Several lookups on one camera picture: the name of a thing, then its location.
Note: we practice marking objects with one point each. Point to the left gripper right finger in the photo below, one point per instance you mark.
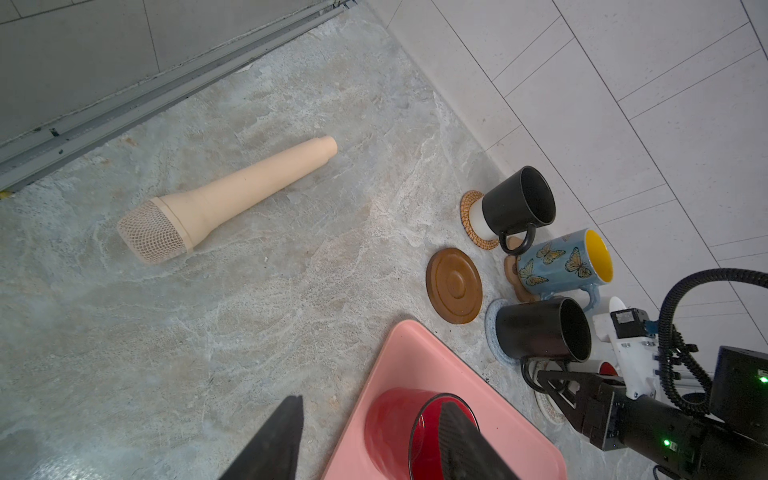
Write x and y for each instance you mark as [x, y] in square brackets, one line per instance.
[464, 452]

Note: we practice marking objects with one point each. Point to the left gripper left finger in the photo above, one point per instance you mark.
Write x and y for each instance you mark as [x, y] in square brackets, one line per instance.
[273, 452]

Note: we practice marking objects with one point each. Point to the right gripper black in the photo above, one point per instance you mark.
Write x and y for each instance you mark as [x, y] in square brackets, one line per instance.
[686, 446]

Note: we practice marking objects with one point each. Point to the multicolour woven round coaster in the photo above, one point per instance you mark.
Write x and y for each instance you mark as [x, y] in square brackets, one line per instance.
[546, 404]

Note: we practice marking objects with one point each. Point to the white mug red inside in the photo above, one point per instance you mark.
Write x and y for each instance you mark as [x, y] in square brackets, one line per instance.
[600, 367]

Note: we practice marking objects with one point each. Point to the black mug front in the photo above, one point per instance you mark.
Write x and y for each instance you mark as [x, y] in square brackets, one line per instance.
[556, 329]

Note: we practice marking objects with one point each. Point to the black mug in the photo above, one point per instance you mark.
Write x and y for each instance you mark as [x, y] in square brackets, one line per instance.
[556, 329]
[517, 207]

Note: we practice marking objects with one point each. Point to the grey-blue woven round coaster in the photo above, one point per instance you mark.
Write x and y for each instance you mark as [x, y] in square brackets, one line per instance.
[491, 332]

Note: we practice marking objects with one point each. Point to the yellow inside mug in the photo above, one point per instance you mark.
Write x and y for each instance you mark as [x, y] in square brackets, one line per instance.
[576, 261]

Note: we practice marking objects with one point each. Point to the paw shaped cork coaster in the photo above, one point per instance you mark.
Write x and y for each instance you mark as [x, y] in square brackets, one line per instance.
[511, 273]

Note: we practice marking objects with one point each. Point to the dark brown wooden coaster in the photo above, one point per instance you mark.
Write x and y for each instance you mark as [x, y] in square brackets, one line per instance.
[454, 286]

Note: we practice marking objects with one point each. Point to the woven rattan round coaster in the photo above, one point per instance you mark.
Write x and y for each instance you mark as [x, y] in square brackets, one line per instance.
[474, 222]

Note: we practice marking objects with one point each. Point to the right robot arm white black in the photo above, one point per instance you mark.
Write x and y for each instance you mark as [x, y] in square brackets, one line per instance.
[682, 379]

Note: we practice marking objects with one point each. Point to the pink rectangular tray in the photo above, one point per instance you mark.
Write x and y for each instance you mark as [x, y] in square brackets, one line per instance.
[412, 357]

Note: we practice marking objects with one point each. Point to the wooden rolling pin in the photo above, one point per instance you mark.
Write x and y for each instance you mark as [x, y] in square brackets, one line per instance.
[163, 228]

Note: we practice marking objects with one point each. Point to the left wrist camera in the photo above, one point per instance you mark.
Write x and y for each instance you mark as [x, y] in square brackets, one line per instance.
[635, 348]

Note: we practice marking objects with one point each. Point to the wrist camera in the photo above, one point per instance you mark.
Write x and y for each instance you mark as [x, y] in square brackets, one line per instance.
[635, 348]
[739, 390]

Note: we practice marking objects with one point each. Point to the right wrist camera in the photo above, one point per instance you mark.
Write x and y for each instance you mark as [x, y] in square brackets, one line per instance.
[739, 390]

